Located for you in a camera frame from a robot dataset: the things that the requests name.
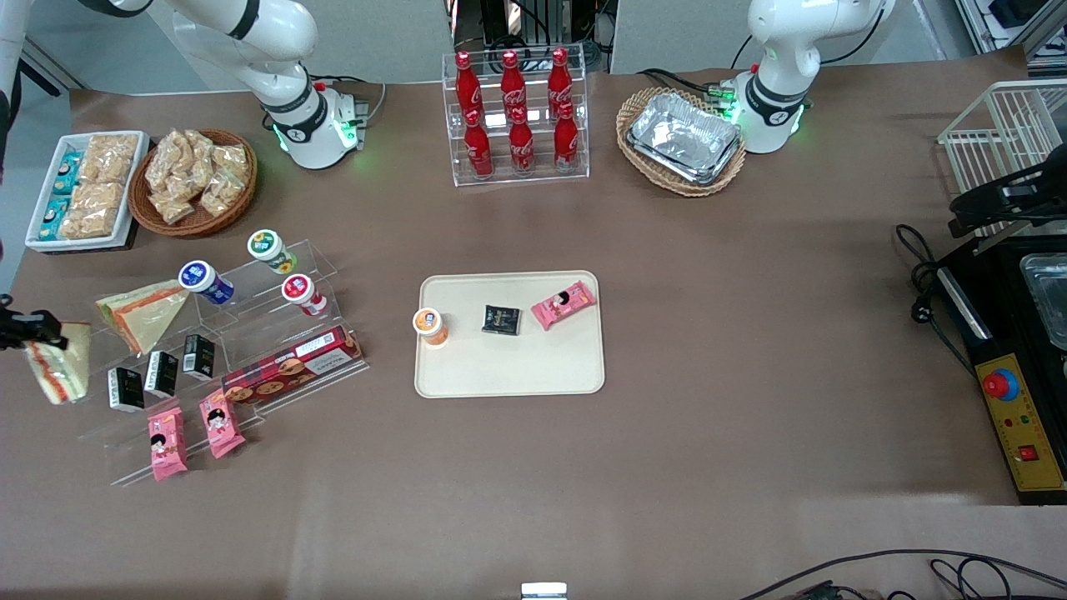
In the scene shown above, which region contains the black snack packet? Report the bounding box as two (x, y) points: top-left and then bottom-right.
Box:
(481, 305), (523, 337)

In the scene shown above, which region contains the crumbly rice cracker bag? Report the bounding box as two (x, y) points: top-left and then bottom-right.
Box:
(83, 133), (138, 183)
(60, 182), (124, 241)

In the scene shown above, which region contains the red cola bottle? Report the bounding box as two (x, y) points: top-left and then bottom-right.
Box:
(454, 51), (483, 118)
(508, 107), (537, 176)
(547, 47), (574, 113)
(499, 50), (527, 118)
(554, 102), (580, 173)
(463, 108), (494, 179)

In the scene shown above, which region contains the steel pan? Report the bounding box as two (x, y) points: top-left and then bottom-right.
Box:
(1019, 252), (1067, 351)

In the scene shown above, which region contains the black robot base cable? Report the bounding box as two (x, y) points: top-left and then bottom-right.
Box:
(638, 67), (739, 98)

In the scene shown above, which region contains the green lid cup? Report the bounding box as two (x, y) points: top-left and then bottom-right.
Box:
(247, 229), (298, 276)

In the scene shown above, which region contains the clear acrylic bottle rack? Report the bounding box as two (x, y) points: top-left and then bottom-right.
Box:
(441, 50), (591, 188)

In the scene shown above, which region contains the black machine housing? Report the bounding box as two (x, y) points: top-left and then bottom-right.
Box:
(934, 233), (1067, 507)

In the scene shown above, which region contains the brown wicker basket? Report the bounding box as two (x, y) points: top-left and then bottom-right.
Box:
(128, 128), (258, 239)

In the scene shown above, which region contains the red cookie box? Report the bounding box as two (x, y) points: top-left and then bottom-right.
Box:
(221, 325), (365, 407)

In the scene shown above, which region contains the red lid cup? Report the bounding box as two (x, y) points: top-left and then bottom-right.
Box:
(281, 273), (329, 318)

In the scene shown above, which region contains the long black cable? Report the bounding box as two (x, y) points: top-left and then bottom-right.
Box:
(738, 548), (1067, 600)

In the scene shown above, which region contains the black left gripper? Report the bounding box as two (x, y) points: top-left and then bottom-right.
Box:
(949, 161), (1067, 240)

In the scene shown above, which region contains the orange lid cup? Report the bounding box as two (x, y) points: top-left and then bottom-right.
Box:
(413, 307), (450, 347)

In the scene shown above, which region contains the black power cable with plug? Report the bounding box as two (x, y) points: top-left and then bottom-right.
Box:
(894, 223), (978, 372)

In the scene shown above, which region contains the beige plastic tray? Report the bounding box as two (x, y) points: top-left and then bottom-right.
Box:
(414, 270), (606, 399)

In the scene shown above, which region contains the pink snack packet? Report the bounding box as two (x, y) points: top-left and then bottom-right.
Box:
(531, 280), (599, 332)
(148, 406), (189, 483)
(198, 388), (247, 460)

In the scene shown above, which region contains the white wire basket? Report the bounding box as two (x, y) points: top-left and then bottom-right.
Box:
(937, 80), (1067, 219)

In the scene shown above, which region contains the black equipment rack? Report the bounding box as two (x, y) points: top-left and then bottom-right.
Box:
(450, 0), (619, 53)

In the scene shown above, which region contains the light wicker basket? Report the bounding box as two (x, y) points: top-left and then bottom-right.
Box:
(616, 87), (748, 198)

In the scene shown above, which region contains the white rectangular snack tray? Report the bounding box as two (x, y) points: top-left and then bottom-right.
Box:
(24, 131), (151, 253)

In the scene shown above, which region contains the looped black cable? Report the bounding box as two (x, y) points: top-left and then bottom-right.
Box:
(929, 558), (1067, 600)

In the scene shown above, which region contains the aluminium foil tray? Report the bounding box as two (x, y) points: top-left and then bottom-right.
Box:
(626, 92), (744, 186)

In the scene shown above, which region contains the aluminium frame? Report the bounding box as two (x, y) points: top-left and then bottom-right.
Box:
(954, 0), (1067, 61)

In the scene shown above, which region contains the blue lid cup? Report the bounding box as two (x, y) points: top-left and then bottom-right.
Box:
(178, 260), (236, 306)

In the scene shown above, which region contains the small black carton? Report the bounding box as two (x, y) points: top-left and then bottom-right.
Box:
(108, 367), (146, 413)
(182, 334), (216, 381)
(144, 351), (179, 398)

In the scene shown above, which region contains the clear acrylic stepped stand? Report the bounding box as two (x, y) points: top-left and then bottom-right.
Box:
(79, 240), (370, 488)

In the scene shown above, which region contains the triangle sandwich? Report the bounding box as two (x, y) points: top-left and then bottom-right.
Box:
(23, 322), (93, 406)
(94, 280), (191, 355)

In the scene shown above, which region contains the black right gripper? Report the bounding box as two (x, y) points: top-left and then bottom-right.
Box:
(0, 293), (69, 351)

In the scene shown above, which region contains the yellow control panel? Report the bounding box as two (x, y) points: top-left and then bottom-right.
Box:
(975, 353), (1066, 493)

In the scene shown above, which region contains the clear bag of snacks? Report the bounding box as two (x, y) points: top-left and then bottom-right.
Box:
(198, 171), (244, 218)
(146, 132), (194, 180)
(213, 143), (251, 180)
(150, 187), (197, 226)
(185, 129), (219, 197)

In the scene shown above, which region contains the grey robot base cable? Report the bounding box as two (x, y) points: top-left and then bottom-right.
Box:
(313, 77), (388, 128)

